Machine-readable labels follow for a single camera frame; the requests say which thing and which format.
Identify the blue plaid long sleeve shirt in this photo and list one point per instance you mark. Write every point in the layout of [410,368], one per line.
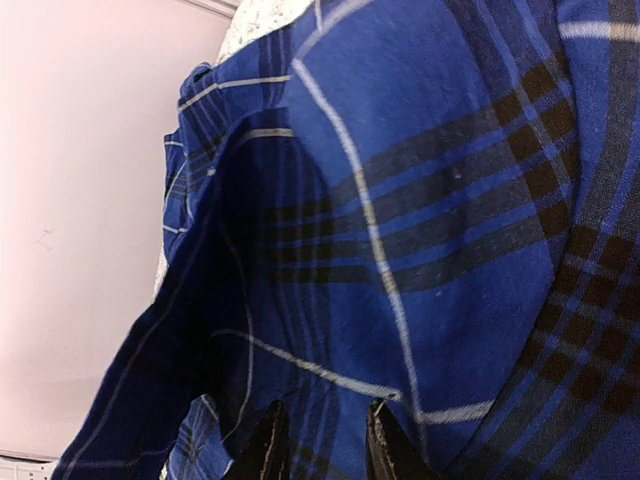
[431,204]

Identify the floral tablecloth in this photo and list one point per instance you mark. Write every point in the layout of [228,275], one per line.
[251,21]

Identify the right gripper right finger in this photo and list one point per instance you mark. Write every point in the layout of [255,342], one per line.
[390,455]

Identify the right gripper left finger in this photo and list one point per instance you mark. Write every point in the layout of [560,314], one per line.
[266,456]

